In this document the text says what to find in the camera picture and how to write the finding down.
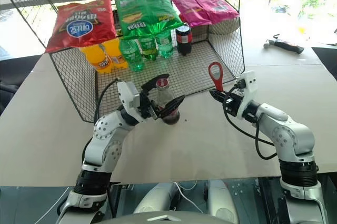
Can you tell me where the red bottle opener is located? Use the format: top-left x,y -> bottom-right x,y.
207,61 -> 225,93

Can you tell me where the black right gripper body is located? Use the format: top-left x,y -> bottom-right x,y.
222,92 -> 245,117

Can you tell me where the dark cola bottle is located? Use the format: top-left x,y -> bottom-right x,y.
175,24 -> 193,56

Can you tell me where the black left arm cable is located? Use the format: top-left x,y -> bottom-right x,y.
93,77 -> 121,125

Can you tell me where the red chips bag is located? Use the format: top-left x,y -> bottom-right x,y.
45,0 -> 117,54

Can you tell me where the beige round cushion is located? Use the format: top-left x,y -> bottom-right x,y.
209,17 -> 242,35

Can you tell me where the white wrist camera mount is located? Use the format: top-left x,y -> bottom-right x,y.
235,70 -> 257,120
116,81 -> 141,118

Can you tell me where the green chips bag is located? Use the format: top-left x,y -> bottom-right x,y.
114,0 -> 185,41

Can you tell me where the black handled hammer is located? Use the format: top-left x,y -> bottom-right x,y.
263,34 -> 305,56

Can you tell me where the green soda bottle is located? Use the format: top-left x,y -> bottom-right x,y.
119,38 -> 145,73
155,30 -> 175,60
138,35 -> 159,62

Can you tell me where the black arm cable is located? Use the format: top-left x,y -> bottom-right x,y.
222,83 -> 278,161
93,77 -> 121,125

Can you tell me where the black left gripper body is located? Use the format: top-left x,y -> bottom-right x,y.
138,90 -> 160,121

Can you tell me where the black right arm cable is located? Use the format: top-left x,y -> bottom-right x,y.
222,83 -> 278,161

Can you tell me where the grey rounded robot housing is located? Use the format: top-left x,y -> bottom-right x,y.
207,179 -> 240,224
133,181 -> 180,215

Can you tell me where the clear glass bottle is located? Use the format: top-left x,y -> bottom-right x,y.
155,77 -> 181,125

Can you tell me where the grey robot torso top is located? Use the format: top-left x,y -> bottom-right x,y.
93,210 -> 234,224

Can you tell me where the black sofa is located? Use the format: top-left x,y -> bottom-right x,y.
0,57 -> 41,116

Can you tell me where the orange soda bottle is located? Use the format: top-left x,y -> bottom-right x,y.
103,37 -> 130,70
80,41 -> 113,74

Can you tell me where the thin white cable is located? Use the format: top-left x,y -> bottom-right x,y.
173,180 -> 206,215

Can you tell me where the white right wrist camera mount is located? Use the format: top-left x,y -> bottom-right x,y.
235,70 -> 257,120

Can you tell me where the pink chips bag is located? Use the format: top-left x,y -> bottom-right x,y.
164,0 -> 241,27

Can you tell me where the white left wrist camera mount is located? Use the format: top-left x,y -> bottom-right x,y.
116,81 -> 141,118

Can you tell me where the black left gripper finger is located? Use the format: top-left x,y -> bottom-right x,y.
141,73 -> 171,95
154,94 -> 186,121

